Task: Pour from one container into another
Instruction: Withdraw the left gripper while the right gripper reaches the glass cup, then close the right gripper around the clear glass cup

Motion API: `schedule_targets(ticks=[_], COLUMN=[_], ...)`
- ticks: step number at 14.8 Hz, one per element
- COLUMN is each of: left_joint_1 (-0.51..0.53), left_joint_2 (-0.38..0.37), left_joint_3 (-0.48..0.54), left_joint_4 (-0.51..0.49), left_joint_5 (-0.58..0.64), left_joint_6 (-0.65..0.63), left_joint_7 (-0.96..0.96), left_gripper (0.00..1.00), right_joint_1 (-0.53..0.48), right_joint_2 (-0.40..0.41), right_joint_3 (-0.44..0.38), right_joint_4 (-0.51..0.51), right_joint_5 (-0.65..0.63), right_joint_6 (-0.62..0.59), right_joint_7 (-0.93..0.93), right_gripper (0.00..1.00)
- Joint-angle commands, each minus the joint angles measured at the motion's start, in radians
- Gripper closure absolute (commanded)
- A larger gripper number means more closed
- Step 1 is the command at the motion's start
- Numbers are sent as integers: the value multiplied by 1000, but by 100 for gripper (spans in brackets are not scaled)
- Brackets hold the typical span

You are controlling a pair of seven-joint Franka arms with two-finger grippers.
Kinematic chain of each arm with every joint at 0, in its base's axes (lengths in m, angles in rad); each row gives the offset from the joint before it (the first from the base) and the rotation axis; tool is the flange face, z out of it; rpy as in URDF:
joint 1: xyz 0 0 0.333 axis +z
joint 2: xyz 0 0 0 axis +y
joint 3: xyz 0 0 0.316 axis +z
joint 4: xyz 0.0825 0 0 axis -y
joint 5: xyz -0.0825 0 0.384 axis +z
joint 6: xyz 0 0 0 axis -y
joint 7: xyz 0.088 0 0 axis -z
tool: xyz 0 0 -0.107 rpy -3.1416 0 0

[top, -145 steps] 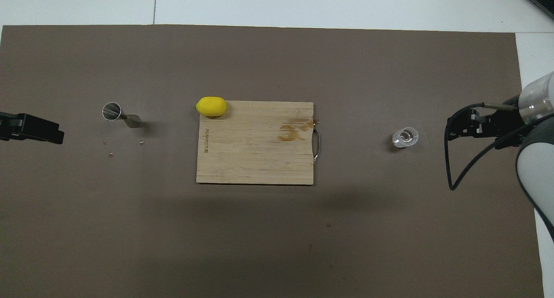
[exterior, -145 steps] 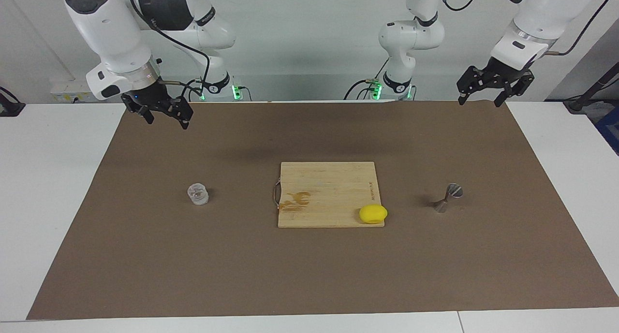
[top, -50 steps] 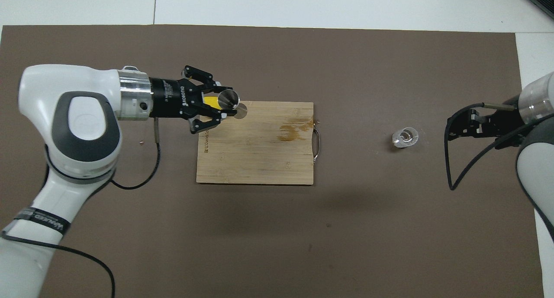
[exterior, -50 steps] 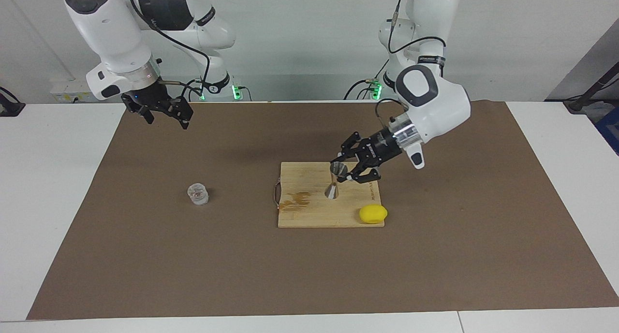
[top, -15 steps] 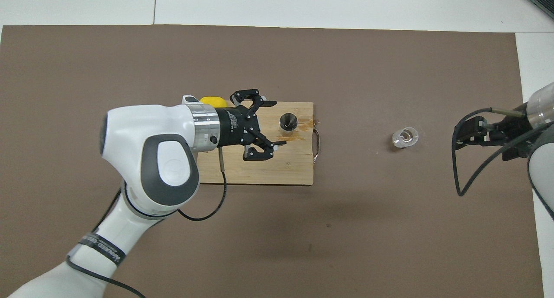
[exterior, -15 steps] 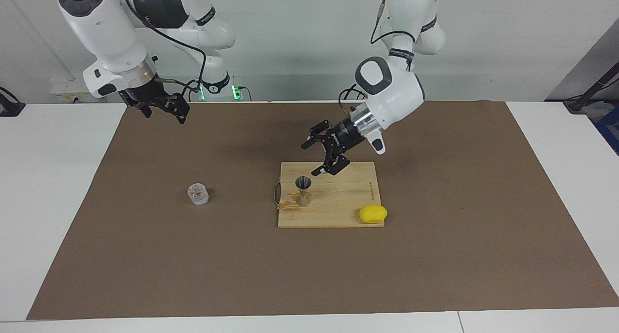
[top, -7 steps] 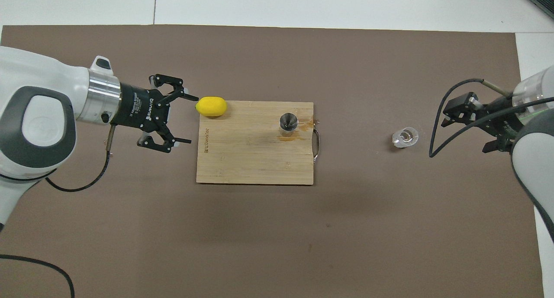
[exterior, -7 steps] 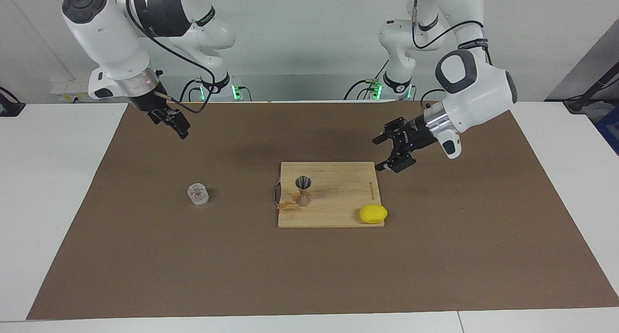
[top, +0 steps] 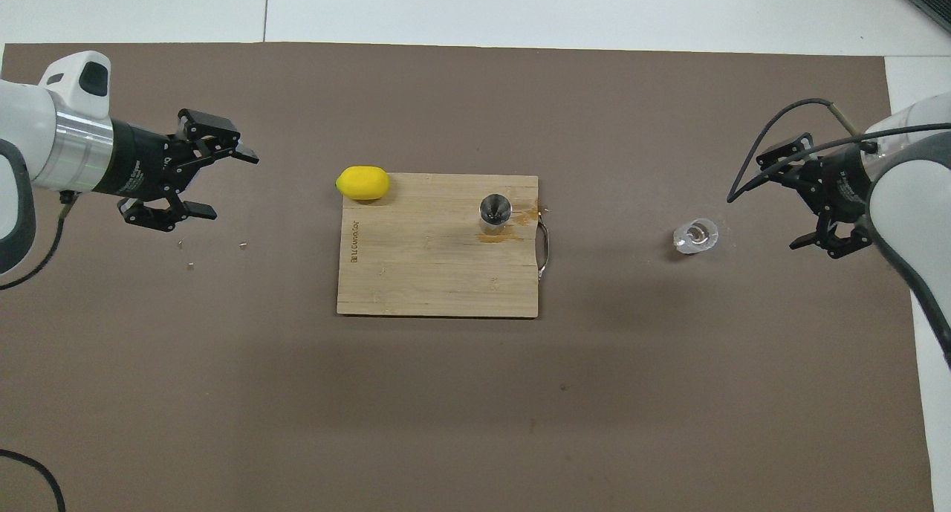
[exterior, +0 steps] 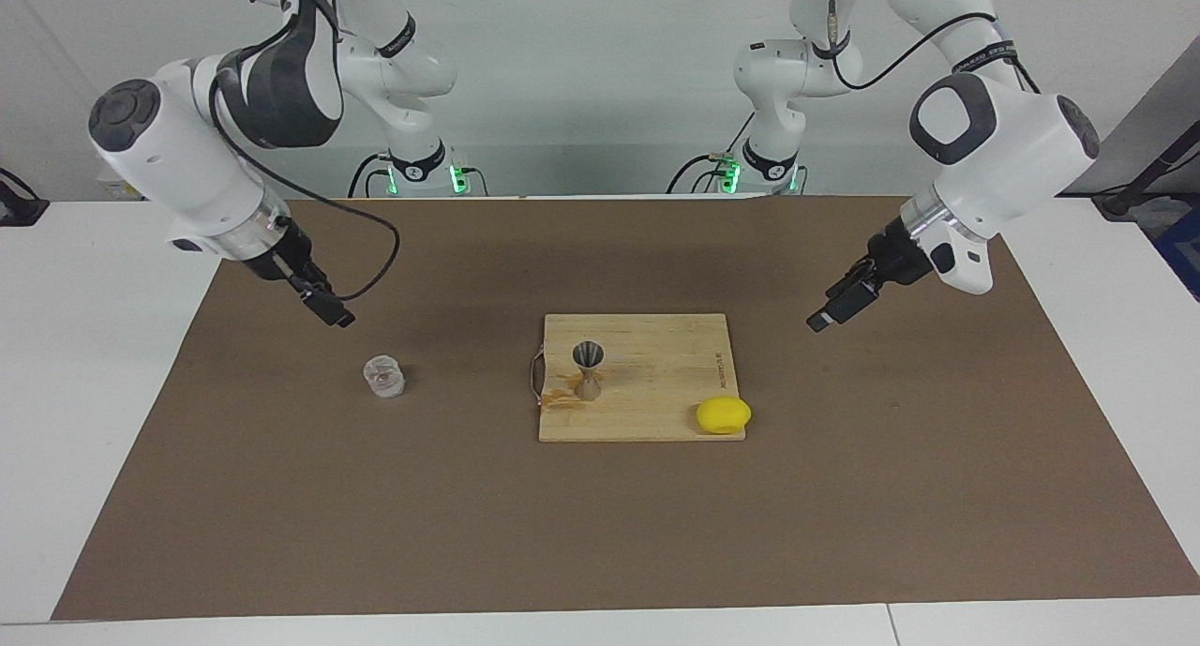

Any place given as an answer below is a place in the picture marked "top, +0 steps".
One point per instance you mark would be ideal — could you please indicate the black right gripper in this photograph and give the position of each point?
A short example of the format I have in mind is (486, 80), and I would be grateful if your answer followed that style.
(843, 181)

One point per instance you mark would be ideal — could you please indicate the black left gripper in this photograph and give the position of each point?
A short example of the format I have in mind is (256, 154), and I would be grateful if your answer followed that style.
(137, 163)

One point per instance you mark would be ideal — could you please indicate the small clear glass cup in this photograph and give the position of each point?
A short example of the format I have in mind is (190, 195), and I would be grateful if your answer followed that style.
(696, 235)

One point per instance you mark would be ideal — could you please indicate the steel jigger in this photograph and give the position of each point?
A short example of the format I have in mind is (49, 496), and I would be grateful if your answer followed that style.
(495, 213)

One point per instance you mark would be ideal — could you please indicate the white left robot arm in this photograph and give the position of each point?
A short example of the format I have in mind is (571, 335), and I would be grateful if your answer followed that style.
(44, 140)

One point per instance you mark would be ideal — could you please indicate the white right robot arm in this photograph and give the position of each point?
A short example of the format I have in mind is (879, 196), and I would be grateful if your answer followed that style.
(910, 200)

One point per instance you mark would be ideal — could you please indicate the yellow lemon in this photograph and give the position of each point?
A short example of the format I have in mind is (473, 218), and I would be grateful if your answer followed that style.
(362, 183)

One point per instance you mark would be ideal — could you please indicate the wooden cutting board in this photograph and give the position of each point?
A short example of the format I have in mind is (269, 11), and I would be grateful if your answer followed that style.
(431, 267)

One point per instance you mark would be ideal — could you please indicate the brown table mat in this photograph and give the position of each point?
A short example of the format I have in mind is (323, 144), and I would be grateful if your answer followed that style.
(446, 408)

